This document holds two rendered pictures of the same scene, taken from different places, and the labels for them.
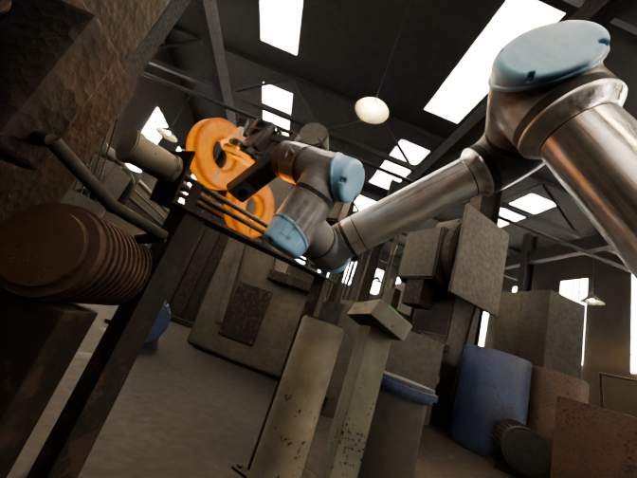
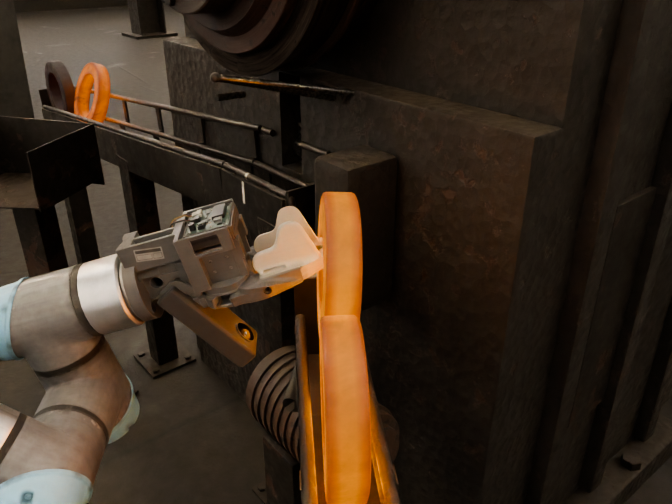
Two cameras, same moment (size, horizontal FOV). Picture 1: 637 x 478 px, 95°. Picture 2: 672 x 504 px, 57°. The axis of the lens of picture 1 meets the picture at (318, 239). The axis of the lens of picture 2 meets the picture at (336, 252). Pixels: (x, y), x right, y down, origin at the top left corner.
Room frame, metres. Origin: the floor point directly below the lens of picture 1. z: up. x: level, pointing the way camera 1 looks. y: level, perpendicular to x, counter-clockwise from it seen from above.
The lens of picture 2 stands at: (1.05, -0.05, 1.08)
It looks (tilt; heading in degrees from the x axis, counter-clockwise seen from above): 27 degrees down; 144
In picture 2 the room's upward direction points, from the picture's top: straight up
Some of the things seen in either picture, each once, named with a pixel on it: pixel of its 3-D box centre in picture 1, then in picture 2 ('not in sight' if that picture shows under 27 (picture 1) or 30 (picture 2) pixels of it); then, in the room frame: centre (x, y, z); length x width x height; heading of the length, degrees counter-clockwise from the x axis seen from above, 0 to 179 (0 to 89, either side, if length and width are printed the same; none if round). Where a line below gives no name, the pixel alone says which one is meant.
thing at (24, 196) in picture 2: not in sight; (45, 285); (-0.34, 0.13, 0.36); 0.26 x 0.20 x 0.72; 39
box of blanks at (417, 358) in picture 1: (357, 359); not in sight; (2.68, -0.68, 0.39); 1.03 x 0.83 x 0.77; 109
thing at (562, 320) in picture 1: (531, 368); not in sight; (4.02, -3.34, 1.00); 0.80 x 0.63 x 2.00; 9
